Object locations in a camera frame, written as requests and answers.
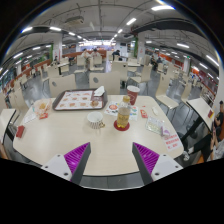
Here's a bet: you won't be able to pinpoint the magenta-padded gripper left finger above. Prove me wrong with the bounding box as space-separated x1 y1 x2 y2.
40 142 92 186

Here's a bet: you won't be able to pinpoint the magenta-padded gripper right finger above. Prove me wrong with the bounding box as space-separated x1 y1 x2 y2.
131 142 184 186

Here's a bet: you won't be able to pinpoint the clear tea bottle yellow cap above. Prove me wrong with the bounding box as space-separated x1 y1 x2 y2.
116 95 132 129

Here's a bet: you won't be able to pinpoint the clear plastic packet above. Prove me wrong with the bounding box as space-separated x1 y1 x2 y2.
145 115 166 135

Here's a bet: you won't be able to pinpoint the flat round red coaster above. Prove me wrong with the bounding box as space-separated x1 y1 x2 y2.
113 119 131 132

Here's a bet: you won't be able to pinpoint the white striped mug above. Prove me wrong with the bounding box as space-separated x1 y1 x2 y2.
86 111 106 130

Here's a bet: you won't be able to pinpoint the brown food tray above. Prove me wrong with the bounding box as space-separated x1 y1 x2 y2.
52 88 109 112

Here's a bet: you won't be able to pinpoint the clear plastic food bag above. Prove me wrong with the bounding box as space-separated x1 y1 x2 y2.
33 97 54 118

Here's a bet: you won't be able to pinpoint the white paper receipt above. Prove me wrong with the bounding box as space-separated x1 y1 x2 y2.
21 111 37 125

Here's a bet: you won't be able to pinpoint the colourful printed leaflet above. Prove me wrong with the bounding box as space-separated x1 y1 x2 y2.
104 100 139 122

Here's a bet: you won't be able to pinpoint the red paper cup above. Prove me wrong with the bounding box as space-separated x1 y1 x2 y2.
126 85 141 106

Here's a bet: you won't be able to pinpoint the person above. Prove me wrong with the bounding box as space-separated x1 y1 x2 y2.
186 128 224 161
214 99 224 131
111 49 122 62
81 48 92 60
91 48 102 58

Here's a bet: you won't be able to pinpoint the white paper napkin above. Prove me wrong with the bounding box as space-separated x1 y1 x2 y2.
93 85 106 98

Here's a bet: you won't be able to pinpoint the beige table black legs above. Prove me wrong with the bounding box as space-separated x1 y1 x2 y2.
186 97 215 131
0 108 17 144

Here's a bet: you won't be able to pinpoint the beige chairs group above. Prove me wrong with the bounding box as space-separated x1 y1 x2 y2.
0 54 214 116

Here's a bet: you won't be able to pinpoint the ceiling air conditioner unit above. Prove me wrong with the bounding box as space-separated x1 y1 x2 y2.
64 15 85 27

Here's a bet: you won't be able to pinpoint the ceiling lights group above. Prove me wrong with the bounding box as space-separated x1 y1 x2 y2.
0 3 221 78

